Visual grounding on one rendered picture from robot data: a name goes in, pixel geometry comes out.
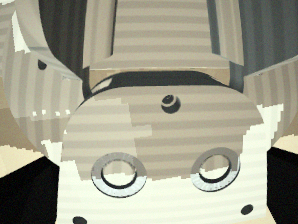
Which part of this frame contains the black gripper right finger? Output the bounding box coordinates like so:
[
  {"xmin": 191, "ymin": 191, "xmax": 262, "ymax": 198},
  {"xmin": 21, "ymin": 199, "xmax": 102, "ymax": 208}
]
[{"xmin": 266, "ymin": 147, "xmax": 298, "ymax": 224}]

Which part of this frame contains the grey metal housing plate with two round holes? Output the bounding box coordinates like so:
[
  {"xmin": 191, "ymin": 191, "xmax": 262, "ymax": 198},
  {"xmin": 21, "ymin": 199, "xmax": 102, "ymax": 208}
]
[{"xmin": 56, "ymin": 79, "xmax": 267, "ymax": 224}]

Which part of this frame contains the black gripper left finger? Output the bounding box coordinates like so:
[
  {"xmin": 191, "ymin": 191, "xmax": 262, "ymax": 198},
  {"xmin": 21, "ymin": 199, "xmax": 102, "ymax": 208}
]
[{"xmin": 0, "ymin": 156, "xmax": 60, "ymax": 224}]

